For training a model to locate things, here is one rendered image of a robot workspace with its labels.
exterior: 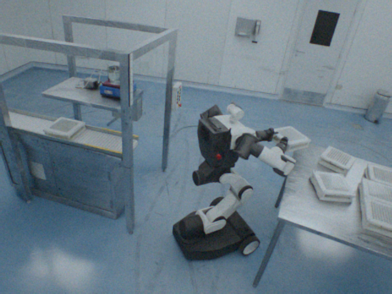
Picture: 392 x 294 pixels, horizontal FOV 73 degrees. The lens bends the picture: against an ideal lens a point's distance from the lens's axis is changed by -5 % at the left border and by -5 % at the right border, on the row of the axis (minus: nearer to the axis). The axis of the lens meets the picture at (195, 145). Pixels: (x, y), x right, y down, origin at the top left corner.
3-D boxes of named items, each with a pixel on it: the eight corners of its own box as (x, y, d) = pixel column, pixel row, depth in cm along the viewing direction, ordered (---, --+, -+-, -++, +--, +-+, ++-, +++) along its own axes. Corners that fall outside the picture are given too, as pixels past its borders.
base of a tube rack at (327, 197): (339, 180, 209) (340, 178, 208) (351, 203, 189) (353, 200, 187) (309, 177, 209) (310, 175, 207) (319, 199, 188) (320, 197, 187)
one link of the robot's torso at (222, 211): (210, 230, 228) (248, 188, 220) (199, 214, 242) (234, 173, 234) (221, 233, 238) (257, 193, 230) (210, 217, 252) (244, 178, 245)
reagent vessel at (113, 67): (132, 79, 202) (132, 54, 192) (123, 86, 190) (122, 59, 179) (113, 76, 204) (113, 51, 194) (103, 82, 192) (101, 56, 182)
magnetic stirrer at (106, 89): (137, 90, 210) (137, 79, 205) (125, 100, 192) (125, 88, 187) (113, 86, 213) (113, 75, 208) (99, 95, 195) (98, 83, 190)
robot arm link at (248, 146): (256, 161, 167) (237, 149, 167) (253, 162, 176) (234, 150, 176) (266, 145, 167) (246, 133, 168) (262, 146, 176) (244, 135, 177)
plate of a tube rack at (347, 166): (355, 159, 229) (356, 157, 228) (348, 171, 213) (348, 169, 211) (328, 147, 242) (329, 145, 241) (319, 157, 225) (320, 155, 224)
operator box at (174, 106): (180, 105, 297) (182, 82, 283) (175, 111, 283) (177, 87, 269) (174, 104, 298) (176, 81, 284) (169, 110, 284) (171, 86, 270)
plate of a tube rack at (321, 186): (341, 176, 207) (342, 173, 205) (354, 197, 186) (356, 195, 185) (311, 172, 206) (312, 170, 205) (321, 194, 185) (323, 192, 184)
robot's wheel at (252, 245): (244, 258, 242) (239, 250, 229) (241, 254, 246) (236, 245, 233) (261, 245, 245) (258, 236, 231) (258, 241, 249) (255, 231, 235)
